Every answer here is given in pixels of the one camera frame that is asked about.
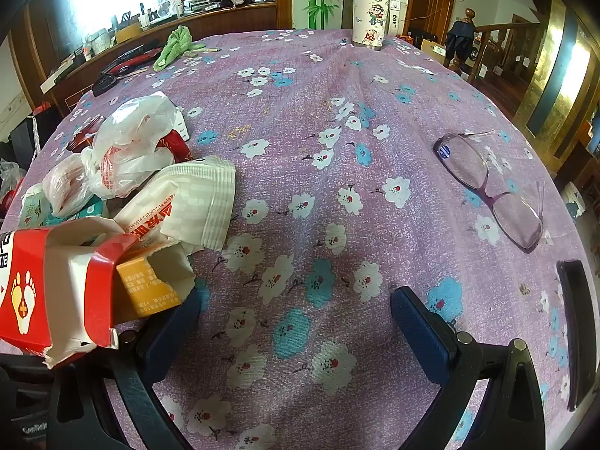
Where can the white striped plastic bag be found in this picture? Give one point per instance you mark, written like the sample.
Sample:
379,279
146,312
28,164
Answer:
190,203

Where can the small white bottle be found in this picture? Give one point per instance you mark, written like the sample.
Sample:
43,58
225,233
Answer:
393,21

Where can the purple frame eyeglasses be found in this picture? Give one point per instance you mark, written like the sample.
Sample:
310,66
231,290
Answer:
517,210

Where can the red snack wrapper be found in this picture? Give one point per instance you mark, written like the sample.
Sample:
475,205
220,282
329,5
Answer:
83,138

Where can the small knotted plastic bag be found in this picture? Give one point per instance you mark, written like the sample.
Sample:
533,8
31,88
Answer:
66,187

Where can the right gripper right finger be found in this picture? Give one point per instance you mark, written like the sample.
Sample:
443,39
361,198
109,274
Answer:
510,415

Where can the green cloth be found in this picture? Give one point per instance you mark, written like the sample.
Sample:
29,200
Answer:
178,43

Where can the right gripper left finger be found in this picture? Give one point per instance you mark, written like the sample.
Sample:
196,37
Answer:
144,358

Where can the cardboard box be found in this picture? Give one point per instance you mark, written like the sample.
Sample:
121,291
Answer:
434,50

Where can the white cartoon tumbler cup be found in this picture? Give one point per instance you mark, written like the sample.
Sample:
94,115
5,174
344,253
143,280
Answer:
369,20

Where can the black pouch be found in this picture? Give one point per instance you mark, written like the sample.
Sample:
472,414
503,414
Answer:
104,83

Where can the red white torn carton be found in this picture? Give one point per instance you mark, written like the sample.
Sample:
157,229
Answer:
66,288

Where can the white green medicine box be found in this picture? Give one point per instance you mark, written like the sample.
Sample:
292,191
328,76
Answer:
36,210

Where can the wooden counter ledge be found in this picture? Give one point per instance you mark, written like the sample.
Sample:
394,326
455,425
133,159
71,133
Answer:
25,46

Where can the purple floral tablecloth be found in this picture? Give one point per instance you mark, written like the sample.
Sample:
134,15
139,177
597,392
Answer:
339,200

